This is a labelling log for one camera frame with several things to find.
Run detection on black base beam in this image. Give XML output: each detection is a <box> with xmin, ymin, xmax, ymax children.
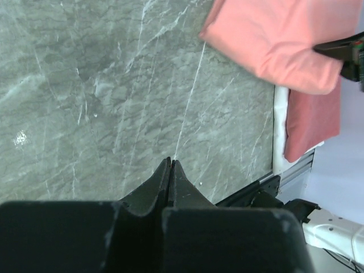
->
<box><xmin>216</xmin><ymin>175</ymin><xmax>284</xmax><ymax>208</ymax></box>

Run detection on salmon pink t shirt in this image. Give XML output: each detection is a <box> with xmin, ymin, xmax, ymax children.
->
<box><xmin>200</xmin><ymin>0</ymin><xmax>363</xmax><ymax>94</ymax></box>

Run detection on aluminium rail frame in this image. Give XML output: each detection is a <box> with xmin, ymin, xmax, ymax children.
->
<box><xmin>278</xmin><ymin>149</ymin><xmax>315</xmax><ymax>187</ymax></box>

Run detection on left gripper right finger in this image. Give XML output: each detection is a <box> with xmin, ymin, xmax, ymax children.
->
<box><xmin>162</xmin><ymin>161</ymin><xmax>315</xmax><ymax>272</ymax></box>

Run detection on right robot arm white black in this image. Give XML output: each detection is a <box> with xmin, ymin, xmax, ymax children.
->
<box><xmin>284</xmin><ymin>32</ymin><xmax>363</xmax><ymax>263</ymax></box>

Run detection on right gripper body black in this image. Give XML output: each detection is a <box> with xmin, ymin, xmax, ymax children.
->
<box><xmin>341</xmin><ymin>40</ymin><xmax>363</xmax><ymax>91</ymax></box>

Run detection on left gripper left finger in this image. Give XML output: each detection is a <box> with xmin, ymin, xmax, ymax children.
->
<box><xmin>1</xmin><ymin>158</ymin><xmax>171</xmax><ymax>272</ymax></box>

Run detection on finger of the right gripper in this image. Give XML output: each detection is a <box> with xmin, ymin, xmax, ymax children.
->
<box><xmin>313</xmin><ymin>32</ymin><xmax>363</xmax><ymax>61</ymax></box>

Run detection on folded white t shirt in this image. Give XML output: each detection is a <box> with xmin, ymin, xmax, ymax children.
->
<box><xmin>272</xmin><ymin>85</ymin><xmax>326</xmax><ymax>175</ymax></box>

